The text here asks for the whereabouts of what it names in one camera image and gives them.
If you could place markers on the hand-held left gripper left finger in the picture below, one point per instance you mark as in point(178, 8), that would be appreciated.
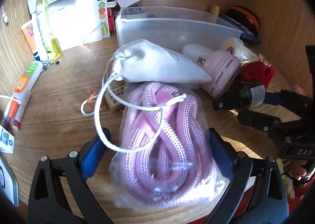
point(94, 151)

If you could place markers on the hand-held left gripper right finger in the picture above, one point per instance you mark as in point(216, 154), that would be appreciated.
point(221, 151)

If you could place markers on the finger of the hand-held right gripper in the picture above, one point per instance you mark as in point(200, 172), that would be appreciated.
point(253, 119)
point(273, 98)

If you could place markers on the dark glass bottle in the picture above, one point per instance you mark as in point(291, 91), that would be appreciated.
point(241, 96)

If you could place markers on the red cloth pouch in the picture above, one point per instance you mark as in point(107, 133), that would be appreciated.
point(258, 75)

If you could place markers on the tassel charm with paper tag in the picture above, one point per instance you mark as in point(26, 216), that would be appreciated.
point(114, 97)

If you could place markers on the pink round jar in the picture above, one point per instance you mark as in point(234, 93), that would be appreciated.
point(221, 71)

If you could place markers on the clear plastic storage box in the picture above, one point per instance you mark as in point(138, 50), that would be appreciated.
point(172, 32)

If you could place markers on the wooden desktop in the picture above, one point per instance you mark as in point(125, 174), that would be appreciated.
point(61, 106)

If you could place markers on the person's right hand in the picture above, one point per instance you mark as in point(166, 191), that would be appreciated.
point(300, 168)

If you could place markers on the red garment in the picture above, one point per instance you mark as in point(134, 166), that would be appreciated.
point(247, 194)

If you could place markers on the blue pencil case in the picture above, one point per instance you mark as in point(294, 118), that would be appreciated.
point(246, 33)

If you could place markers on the orange and black round case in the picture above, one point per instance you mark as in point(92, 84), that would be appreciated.
point(246, 17)

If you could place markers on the white orange purple tube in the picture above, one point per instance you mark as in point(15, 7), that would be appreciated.
point(16, 111)

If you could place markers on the white round rabbit print case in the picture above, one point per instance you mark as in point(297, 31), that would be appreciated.
point(194, 53)

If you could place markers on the white box with blue print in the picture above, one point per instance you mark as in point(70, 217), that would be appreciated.
point(6, 139)

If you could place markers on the white card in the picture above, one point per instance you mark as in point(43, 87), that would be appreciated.
point(7, 182)

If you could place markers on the metal binder clip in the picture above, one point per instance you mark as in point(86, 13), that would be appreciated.
point(49, 63)

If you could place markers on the yellow bottle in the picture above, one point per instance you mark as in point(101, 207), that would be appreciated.
point(214, 12)

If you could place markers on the yellow-green spray bottle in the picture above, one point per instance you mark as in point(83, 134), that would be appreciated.
point(53, 44)

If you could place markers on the white floral tube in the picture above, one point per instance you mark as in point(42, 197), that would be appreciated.
point(39, 39)

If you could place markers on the fruit print box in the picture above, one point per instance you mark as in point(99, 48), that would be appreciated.
point(103, 20)

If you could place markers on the red box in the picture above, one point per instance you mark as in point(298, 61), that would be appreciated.
point(112, 20)

